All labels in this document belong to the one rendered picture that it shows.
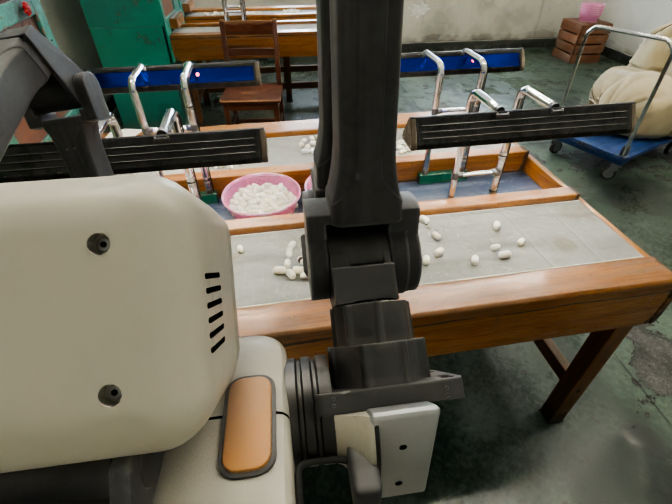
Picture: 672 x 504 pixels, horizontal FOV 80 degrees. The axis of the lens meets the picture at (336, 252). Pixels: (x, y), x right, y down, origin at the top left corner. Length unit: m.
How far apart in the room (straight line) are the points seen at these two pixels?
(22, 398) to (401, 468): 0.25
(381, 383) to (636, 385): 1.87
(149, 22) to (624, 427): 3.75
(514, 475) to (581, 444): 0.30
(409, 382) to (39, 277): 0.25
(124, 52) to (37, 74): 3.14
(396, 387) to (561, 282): 0.90
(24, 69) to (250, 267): 0.68
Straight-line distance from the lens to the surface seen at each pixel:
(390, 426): 0.31
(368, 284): 0.34
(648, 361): 2.26
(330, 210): 0.34
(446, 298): 1.03
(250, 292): 1.06
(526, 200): 1.48
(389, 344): 0.32
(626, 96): 3.73
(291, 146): 1.75
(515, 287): 1.12
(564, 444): 1.83
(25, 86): 0.68
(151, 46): 3.76
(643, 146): 3.69
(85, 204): 0.23
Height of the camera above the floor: 1.49
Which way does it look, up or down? 40 degrees down
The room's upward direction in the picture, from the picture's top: straight up
